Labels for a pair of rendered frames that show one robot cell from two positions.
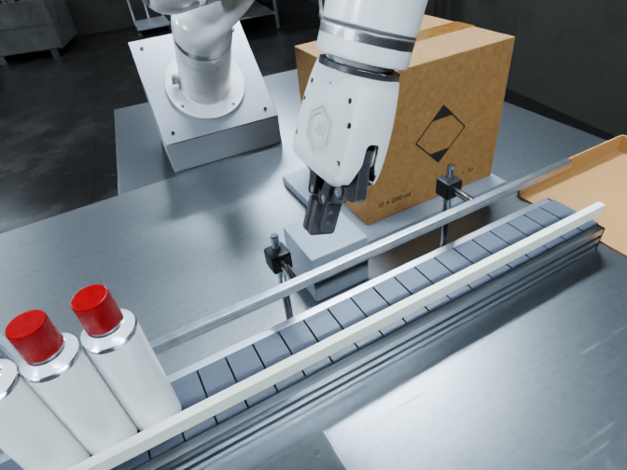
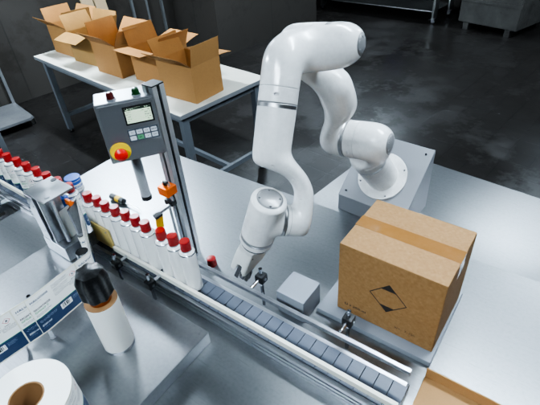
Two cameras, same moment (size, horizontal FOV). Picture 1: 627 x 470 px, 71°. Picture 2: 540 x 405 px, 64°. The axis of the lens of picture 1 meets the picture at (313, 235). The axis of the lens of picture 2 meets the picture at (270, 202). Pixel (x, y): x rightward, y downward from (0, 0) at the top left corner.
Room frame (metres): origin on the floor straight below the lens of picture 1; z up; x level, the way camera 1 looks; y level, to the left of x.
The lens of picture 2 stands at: (0.06, -0.80, 1.94)
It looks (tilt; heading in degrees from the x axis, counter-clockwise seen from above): 37 degrees down; 62
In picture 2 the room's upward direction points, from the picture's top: 5 degrees counter-clockwise
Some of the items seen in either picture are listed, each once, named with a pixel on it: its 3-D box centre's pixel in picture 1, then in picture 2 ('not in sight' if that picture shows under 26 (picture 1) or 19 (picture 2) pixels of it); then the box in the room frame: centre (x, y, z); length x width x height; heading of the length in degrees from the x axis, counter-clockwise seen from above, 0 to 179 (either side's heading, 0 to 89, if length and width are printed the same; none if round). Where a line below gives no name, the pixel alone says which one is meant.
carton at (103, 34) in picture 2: not in sight; (119, 47); (0.74, 2.80, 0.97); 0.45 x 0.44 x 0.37; 20
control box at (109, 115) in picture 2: not in sight; (131, 124); (0.27, 0.44, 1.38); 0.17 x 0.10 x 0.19; 169
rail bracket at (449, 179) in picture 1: (455, 214); (344, 335); (0.56, -0.23, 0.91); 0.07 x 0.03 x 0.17; 24
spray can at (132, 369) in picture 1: (130, 365); (190, 264); (0.28, 0.20, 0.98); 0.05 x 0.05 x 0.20
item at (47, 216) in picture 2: not in sight; (63, 218); (-0.02, 0.66, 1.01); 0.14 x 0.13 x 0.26; 114
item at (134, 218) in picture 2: not in sight; (141, 239); (0.19, 0.41, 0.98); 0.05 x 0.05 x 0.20
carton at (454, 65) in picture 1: (397, 114); (402, 272); (0.80, -0.19, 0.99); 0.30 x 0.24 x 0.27; 113
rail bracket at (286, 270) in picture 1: (289, 288); (258, 291); (0.44, 0.04, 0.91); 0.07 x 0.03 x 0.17; 24
